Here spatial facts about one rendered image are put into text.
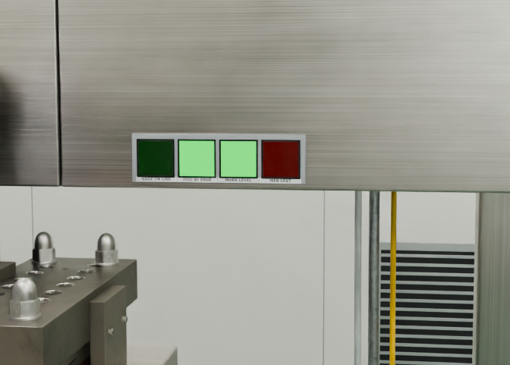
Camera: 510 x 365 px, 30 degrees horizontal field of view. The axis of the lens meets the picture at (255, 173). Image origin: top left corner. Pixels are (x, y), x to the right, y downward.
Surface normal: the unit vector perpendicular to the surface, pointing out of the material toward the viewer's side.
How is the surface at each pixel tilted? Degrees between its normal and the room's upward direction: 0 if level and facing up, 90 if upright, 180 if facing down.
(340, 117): 90
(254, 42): 90
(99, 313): 90
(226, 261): 90
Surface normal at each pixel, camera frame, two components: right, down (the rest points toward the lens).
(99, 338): -0.13, 0.10
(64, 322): 0.99, 0.01
